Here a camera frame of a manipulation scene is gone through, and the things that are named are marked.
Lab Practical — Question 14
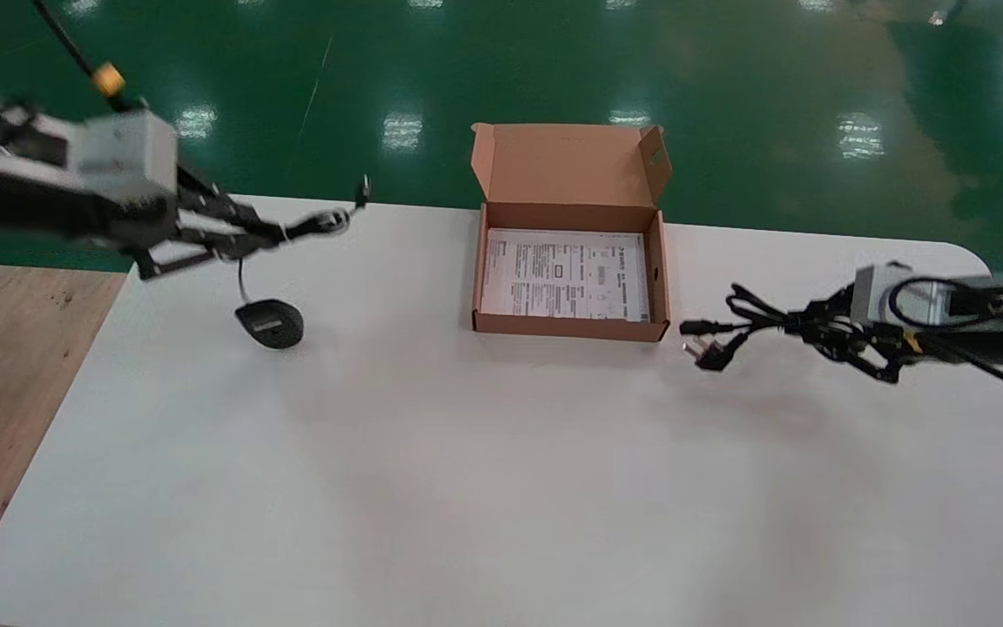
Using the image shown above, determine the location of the brown open cardboard box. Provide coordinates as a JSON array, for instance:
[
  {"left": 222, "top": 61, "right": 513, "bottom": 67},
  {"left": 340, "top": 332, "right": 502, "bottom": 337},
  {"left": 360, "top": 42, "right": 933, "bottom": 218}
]
[{"left": 469, "top": 122, "right": 673, "bottom": 342}]

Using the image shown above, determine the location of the right wrist grey camera box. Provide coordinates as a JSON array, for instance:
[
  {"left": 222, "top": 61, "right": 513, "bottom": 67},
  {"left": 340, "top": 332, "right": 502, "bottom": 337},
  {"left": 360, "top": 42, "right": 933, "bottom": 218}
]
[{"left": 852, "top": 264, "right": 946, "bottom": 327}]

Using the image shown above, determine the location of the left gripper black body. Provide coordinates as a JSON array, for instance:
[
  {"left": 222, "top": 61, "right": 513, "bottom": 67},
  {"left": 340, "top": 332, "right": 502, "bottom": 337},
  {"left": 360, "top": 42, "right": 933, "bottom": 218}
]
[{"left": 66, "top": 193, "right": 186, "bottom": 255}]

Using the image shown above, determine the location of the black power cable with plug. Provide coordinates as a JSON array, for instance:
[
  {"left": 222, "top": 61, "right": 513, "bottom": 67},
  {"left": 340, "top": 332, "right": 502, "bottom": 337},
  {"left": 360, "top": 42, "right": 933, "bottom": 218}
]
[{"left": 680, "top": 283, "right": 818, "bottom": 374}]

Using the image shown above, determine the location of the left wrist grey camera box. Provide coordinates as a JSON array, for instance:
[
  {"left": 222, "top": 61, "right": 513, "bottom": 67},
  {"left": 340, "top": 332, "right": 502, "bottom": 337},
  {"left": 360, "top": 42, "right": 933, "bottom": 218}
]
[{"left": 75, "top": 111, "right": 178, "bottom": 203}]

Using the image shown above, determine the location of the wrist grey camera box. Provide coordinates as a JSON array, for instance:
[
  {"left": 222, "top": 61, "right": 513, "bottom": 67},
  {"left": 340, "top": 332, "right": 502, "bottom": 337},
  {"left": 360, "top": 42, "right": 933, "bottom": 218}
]
[
  {"left": 852, "top": 264, "right": 946, "bottom": 327},
  {"left": 75, "top": 111, "right": 178, "bottom": 203}
]

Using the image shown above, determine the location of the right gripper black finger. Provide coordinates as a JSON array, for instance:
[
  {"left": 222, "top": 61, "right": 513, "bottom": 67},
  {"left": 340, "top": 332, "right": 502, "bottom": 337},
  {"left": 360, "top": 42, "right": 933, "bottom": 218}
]
[
  {"left": 784, "top": 292, "right": 856, "bottom": 337},
  {"left": 815, "top": 338, "right": 904, "bottom": 385}
]

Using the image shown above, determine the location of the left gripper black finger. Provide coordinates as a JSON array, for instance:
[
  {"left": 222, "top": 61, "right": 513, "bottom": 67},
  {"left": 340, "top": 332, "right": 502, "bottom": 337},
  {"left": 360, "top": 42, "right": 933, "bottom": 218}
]
[
  {"left": 175, "top": 170, "right": 290, "bottom": 244},
  {"left": 136, "top": 233, "right": 286, "bottom": 282}
]

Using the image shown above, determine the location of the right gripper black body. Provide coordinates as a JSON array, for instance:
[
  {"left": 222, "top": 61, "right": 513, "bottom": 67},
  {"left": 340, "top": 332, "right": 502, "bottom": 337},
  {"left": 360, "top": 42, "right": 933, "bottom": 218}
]
[{"left": 854, "top": 324, "right": 990, "bottom": 365}]

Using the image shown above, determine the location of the printed white paper sheet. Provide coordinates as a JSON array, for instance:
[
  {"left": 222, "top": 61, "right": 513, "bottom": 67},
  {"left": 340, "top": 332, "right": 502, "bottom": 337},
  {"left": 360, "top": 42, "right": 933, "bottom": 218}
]
[{"left": 480, "top": 228, "right": 650, "bottom": 323}]

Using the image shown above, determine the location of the black wired computer mouse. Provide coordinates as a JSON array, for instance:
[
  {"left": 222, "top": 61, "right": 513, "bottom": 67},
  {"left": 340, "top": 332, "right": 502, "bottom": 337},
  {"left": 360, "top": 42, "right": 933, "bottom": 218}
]
[{"left": 235, "top": 174, "right": 372, "bottom": 351}]

